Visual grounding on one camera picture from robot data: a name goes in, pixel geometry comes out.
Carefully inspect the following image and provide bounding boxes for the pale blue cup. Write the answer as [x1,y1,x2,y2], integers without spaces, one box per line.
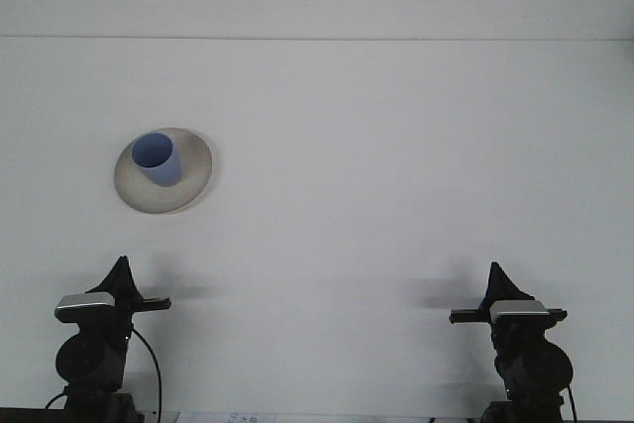
[130,132,184,188]

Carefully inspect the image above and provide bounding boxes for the pale round plate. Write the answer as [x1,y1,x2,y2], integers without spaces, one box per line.
[113,126,215,215]

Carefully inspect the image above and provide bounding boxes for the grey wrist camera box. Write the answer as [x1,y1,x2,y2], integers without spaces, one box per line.
[53,292,117,324]
[488,299,551,322]

